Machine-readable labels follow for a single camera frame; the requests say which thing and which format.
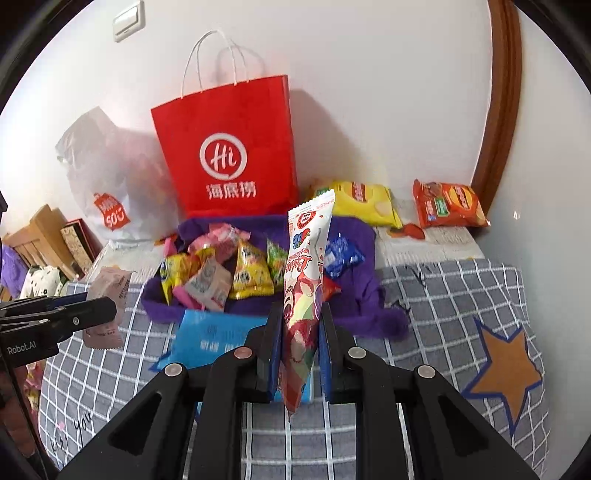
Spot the blue snack packet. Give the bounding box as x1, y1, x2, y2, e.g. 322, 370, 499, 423
324, 232, 365, 278

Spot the small flat red packet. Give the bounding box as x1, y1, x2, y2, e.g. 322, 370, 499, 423
387, 223, 426, 241

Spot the white quilted mattress pad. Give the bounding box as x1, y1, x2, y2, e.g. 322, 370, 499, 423
92, 196, 486, 283

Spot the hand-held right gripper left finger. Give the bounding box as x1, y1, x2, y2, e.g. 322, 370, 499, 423
58, 314, 283, 480

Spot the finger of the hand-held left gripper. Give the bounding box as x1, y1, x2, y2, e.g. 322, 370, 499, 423
0, 292, 90, 320
0, 298, 117, 343

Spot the long strawberry print snack packet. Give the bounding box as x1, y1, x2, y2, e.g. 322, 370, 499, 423
277, 188, 335, 414

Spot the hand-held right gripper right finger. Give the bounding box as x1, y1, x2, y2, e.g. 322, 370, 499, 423
320, 302, 539, 480

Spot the purple cloth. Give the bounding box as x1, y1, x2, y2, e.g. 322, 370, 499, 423
141, 213, 409, 340

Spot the yellow black print snack packet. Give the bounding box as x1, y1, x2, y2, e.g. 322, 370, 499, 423
231, 239, 275, 301

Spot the orange chips bag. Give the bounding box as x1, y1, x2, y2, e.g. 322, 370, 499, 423
412, 179, 490, 229

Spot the white plastic bag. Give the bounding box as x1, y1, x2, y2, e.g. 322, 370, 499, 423
55, 107, 183, 243

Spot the blue tissue pack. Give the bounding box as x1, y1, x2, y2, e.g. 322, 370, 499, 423
150, 308, 315, 402

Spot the patterned box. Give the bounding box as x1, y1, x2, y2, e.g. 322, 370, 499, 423
60, 220, 105, 278

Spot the beige snack packet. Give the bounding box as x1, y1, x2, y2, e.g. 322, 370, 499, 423
83, 267, 138, 350

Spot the yellow chips bag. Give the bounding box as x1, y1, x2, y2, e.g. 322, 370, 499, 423
310, 181, 403, 229

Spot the lilac garment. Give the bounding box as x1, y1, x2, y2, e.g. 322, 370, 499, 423
0, 244, 29, 298

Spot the brown wooden door frame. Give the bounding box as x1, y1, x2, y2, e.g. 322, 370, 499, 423
471, 0, 522, 204

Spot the white light switch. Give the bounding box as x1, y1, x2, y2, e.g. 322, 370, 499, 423
112, 2, 145, 42

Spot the green snack packet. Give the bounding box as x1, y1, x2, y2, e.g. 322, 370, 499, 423
266, 237, 289, 292

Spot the grey checked blanket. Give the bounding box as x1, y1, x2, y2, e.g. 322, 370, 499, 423
37, 256, 552, 472

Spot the wooden headboard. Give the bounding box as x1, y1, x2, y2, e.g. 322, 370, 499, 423
0, 204, 81, 282

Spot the white spotted cloth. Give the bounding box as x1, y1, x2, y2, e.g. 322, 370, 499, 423
18, 265, 65, 298

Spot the red paper bag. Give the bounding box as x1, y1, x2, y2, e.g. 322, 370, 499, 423
151, 30, 300, 220

